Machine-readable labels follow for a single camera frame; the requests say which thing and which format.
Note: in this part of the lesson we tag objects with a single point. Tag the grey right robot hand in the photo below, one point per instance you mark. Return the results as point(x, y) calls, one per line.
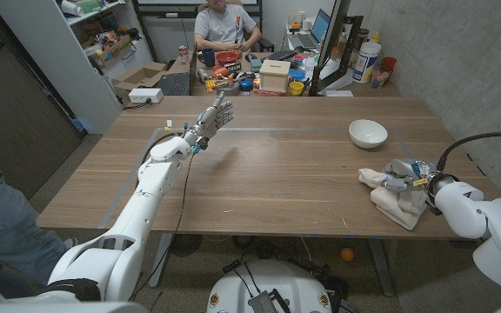
point(407, 171)

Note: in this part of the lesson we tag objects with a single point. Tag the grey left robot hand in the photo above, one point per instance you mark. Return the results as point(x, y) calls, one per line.
point(209, 121)

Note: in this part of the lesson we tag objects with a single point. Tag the white cloth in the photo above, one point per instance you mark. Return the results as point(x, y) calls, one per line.
point(398, 208)

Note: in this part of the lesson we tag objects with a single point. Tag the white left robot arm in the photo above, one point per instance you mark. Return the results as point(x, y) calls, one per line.
point(150, 187)

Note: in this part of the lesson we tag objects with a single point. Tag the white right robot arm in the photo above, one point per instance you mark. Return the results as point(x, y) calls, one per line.
point(463, 208)

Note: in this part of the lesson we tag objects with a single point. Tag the white domed robot base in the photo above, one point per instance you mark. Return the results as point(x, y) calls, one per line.
point(276, 282)

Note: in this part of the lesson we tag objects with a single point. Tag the white ceramic bowl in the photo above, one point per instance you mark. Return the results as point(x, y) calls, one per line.
point(368, 132)

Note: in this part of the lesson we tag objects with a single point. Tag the red bowl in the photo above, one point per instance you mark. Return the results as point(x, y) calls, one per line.
point(227, 57)

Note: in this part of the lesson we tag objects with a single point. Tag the grey tape strip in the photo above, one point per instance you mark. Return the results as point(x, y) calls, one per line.
point(401, 141)
point(122, 191)

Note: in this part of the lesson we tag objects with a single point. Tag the cluttered wooden desk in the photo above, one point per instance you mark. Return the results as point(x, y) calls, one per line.
point(198, 90)

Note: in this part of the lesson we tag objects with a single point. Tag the yellow toy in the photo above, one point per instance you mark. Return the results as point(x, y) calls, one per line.
point(210, 85)

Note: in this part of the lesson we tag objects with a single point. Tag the grey metal cylinder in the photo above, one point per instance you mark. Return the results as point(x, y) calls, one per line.
point(202, 75)

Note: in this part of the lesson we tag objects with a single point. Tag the orange toy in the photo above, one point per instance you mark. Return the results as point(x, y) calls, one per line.
point(220, 72)

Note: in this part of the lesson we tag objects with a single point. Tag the black keyboard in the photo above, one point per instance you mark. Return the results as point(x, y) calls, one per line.
point(282, 55)
point(174, 84)

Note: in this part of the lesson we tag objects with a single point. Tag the black labelled box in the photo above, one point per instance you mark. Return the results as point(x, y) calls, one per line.
point(233, 67)

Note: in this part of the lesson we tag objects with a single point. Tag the dark blue mug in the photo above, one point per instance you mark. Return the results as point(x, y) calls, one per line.
point(208, 57)

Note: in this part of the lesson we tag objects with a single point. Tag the white power box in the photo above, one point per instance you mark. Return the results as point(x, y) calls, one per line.
point(146, 95)

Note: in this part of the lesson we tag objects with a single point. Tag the red and white soda can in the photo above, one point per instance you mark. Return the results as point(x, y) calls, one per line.
point(183, 54)

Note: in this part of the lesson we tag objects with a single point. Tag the teal small box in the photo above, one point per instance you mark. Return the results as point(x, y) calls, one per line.
point(256, 64)

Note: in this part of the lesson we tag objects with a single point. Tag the light wooden slot box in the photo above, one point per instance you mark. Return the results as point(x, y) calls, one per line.
point(274, 76)

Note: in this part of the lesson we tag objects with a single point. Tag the open cardboard box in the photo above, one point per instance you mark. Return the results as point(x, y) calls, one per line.
point(139, 78)

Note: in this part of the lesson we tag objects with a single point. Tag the yellow cup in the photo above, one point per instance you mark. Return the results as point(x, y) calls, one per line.
point(296, 88)

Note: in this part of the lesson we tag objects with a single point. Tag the seated person in grey shirt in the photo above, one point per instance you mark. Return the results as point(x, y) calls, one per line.
point(224, 28)

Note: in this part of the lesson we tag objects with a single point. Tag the clear glass with items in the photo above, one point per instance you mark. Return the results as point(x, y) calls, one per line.
point(379, 77)

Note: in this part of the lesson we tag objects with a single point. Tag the grey table leg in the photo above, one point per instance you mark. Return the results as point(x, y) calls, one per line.
point(161, 261)
point(382, 267)

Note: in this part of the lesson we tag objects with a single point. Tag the orange ball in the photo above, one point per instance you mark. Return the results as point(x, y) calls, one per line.
point(347, 254)

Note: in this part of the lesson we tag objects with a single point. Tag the white flat pad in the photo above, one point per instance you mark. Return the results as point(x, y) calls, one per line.
point(338, 93)

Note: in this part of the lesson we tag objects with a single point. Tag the red plastic cup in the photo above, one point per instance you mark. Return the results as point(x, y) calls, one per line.
point(388, 64)

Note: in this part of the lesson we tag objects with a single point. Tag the white canister with label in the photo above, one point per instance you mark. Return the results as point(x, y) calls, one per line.
point(365, 61)

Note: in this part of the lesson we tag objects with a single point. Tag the cardboard box with toys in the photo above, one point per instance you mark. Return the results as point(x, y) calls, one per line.
point(111, 51)

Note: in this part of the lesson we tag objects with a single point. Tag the black round fan grille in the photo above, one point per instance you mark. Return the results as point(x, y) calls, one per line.
point(185, 244)

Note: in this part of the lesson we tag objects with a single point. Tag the yellow capped bottle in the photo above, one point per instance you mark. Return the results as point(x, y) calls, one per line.
point(376, 37)

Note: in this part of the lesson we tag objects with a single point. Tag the white mug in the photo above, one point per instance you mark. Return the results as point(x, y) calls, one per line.
point(306, 24)

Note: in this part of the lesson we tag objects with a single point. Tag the dark jar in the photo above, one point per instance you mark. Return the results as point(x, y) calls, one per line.
point(362, 38)

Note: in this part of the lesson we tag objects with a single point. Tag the open silver laptop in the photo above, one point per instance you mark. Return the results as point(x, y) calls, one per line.
point(320, 26)

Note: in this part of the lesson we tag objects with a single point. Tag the black monitor on stand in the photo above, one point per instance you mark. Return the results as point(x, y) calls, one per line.
point(331, 35)

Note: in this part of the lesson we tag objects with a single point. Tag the white shelf unit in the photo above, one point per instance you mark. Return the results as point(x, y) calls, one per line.
point(59, 65)

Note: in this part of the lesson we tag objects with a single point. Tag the green box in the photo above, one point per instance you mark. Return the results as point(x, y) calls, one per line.
point(88, 5)

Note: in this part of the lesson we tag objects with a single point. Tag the black finned electronics module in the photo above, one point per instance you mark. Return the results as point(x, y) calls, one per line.
point(262, 303)

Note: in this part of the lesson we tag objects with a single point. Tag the standing person in blue jeans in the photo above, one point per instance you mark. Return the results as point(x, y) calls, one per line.
point(2, 226)

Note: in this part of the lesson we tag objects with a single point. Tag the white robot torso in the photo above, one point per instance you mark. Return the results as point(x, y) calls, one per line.
point(59, 308)

